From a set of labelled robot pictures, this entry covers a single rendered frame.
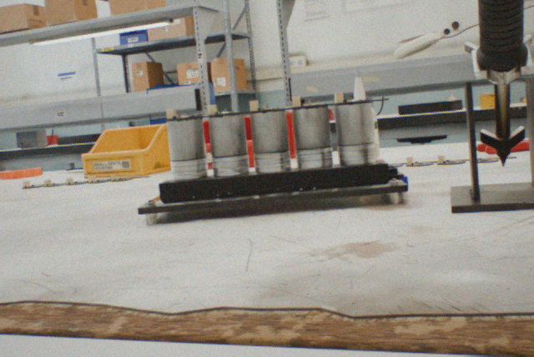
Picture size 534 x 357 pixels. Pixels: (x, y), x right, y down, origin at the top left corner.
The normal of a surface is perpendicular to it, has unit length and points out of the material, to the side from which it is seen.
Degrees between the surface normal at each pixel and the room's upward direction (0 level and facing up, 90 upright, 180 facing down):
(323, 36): 90
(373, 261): 0
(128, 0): 90
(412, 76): 90
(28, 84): 90
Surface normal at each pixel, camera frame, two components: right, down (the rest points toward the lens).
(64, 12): -0.40, 0.07
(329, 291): -0.09, -0.99
